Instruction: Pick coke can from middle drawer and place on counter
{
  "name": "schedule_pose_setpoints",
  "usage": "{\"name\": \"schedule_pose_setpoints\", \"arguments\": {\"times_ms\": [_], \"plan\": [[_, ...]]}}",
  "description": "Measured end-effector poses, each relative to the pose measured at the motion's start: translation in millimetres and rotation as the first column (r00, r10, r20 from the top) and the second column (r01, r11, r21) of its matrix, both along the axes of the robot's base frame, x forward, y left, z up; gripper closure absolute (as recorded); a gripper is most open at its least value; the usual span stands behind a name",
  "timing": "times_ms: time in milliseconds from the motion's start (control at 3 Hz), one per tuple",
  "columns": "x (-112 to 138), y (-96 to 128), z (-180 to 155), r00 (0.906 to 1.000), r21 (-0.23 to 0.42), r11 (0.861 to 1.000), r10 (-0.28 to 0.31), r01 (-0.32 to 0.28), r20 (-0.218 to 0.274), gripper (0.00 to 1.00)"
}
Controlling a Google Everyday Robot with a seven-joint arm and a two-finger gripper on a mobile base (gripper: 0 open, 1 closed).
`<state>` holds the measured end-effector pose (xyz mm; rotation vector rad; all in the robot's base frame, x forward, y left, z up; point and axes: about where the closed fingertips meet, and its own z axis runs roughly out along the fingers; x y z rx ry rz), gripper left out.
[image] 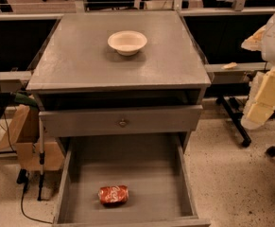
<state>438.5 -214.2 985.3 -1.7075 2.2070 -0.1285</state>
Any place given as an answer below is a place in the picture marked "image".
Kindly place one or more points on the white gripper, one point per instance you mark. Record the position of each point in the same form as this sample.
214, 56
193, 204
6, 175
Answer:
260, 105

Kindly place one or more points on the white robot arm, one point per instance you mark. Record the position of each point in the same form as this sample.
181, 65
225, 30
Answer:
268, 52

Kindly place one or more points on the grey drawer cabinet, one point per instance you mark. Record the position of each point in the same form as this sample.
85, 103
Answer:
79, 71

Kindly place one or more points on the open grey middle drawer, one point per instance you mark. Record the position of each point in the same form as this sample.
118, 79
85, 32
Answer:
151, 166

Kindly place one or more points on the round metal drawer knob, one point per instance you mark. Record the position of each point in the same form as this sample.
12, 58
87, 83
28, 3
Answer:
123, 123

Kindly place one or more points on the closed grey top drawer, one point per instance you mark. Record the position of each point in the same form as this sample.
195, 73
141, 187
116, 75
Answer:
105, 121

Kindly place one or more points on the black table leg base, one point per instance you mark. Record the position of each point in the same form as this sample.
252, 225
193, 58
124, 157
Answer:
231, 106

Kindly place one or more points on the white bowl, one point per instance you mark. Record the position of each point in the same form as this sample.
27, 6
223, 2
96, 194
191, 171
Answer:
127, 43

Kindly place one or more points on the silver black pole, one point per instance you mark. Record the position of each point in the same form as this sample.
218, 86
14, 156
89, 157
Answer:
42, 155

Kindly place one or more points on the green object behind box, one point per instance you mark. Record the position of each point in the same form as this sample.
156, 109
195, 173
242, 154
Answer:
23, 99

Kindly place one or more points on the cardboard box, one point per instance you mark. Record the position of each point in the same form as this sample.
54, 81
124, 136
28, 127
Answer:
23, 136

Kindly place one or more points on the small tan object on rail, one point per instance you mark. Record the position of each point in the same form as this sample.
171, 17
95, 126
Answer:
229, 66

